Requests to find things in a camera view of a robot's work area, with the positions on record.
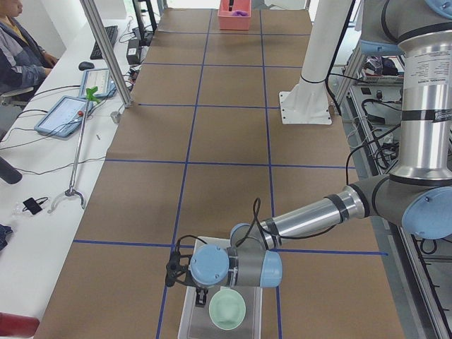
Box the purple fleece cloth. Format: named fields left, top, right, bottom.
left=231, top=11, right=249, bottom=17

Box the light green bowl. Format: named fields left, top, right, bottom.
left=208, top=287, right=246, bottom=331

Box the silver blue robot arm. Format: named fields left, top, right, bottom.
left=185, top=1, right=451, bottom=307

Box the pink plastic tray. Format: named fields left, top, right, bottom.
left=218, top=0, right=251, bottom=30

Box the translucent white plastic bin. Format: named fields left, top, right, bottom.
left=178, top=237, right=265, bottom=338

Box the black power adapter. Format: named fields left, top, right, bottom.
left=126, top=38, right=141, bottom=65

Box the black computer keyboard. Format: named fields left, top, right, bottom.
left=89, top=25, right=119, bottom=61

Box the far blue teach pendant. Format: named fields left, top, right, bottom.
left=78, top=68, right=116, bottom=99

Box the blue teach pendant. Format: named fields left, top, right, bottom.
left=78, top=68, right=116, bottom=99
left=34, top=95, right=93, bottom=138

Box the black computer mouse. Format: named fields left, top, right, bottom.
left=78, top=61, right=95, bottom=71

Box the green plastic clamp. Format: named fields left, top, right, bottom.
left=85, top=86, right=100, bottom=104

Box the metal reacher grabber tool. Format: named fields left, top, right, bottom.
left=47, top=99, right=90, bottom=214

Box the red cylinder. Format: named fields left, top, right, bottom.
left=1, top=313, right=40, bottom=338

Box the near blue teach pendant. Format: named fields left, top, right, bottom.
left=34, top=95, right=93, bottom=138

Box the seated person in jacket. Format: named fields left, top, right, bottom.
left=1, top=1, right=58, bottom=93

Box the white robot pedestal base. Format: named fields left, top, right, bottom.
left=279, top=0, right=355, bottom=125

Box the aluminium frame post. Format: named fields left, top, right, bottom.
left=80, top=0, right=132, bottom=108

